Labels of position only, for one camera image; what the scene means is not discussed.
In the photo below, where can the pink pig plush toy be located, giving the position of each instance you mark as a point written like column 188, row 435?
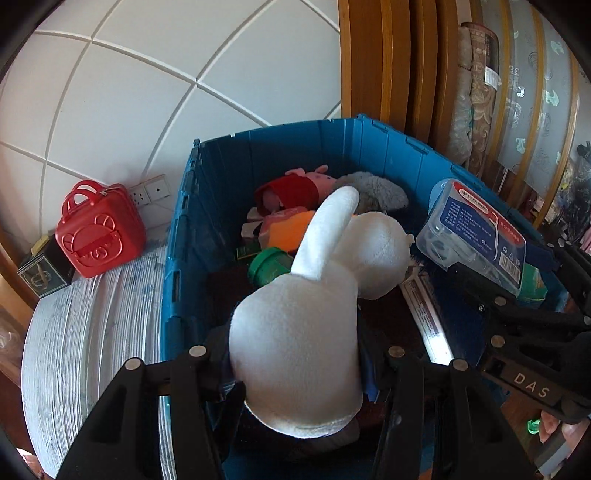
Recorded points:
column 295, row 187

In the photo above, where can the white plush toy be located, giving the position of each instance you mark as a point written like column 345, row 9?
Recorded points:
column 295, row 332

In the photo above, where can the red hard-shell suitcase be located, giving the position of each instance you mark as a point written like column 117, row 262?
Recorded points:
column 99, row 230

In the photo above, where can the green packet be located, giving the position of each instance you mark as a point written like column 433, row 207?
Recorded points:
column 533, row 286

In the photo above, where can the white wall socket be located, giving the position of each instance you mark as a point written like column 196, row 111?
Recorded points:
column 150, row 191

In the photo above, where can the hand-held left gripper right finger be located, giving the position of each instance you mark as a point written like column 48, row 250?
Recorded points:
column 369, row 374

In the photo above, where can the dark gift box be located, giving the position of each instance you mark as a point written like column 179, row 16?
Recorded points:
column 44, row 272

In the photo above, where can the frosted patterned glass door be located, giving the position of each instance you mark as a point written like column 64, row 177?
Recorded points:
column 535, row 83

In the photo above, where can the orange soft toy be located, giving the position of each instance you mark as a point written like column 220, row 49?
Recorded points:
column 288, row 235

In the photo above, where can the blue plastic crate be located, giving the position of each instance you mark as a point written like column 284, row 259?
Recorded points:
column 286, row 152

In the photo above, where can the clear plastic floss box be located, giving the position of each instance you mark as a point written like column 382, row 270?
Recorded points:
column 471, row 230

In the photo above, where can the green capped bottle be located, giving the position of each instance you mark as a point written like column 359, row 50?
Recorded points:
column 268, row 267

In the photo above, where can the grey plush toy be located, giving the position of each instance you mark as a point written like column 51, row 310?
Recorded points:
column 378, row 191

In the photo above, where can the person's right hand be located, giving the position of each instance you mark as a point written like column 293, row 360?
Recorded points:
column 549, row 427

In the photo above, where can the white toothpaste box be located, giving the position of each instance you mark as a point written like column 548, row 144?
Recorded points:
column 427, row 318

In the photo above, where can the rolled patterned carpets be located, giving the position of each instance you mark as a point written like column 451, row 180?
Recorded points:
column 475, row 92

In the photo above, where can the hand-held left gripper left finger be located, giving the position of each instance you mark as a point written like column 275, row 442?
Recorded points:
column 212, row 369

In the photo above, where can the wooden sliding door frame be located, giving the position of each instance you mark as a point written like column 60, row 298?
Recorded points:
column 397, row 64

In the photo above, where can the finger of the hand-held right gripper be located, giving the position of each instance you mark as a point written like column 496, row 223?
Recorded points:
column 572, row 261
column 498, row 318

